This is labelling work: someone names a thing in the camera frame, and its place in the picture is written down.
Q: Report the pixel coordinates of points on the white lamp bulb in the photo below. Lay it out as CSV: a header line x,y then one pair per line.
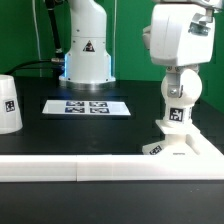
x,y
178,111

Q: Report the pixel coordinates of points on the white tag sheet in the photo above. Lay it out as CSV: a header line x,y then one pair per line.
x,y
106,108

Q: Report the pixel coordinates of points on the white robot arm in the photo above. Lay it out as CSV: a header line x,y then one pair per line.
x,y
87,63

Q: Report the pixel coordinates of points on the white lamp base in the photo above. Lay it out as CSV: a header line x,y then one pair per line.
x,y
177,141

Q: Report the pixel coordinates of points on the white lamp hood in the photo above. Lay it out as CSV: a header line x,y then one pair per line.
x,y
10,116

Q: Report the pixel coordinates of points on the white L-shaped fence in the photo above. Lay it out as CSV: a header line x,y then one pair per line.
x,y
207,164

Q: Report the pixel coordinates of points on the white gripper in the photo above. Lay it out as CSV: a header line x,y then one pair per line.
x,y
181,33

